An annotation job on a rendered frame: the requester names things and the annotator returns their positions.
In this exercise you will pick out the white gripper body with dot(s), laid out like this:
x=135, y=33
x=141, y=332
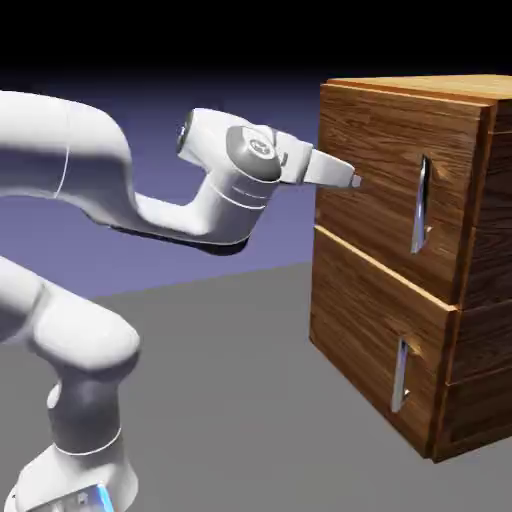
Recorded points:
x=326, y=170

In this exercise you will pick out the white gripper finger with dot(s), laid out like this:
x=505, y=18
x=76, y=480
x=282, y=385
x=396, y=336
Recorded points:
x=356, y=181

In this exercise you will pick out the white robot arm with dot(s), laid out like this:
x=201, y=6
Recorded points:
x=88, y=160

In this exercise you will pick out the large wooden cabinet door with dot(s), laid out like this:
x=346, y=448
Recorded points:
x=384, y=184

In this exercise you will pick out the wooden cabinet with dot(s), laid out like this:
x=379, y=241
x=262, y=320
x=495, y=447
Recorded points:
x=404, y=256

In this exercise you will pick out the small wooden cabinet door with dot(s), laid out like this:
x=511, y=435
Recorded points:
x=368, y=332

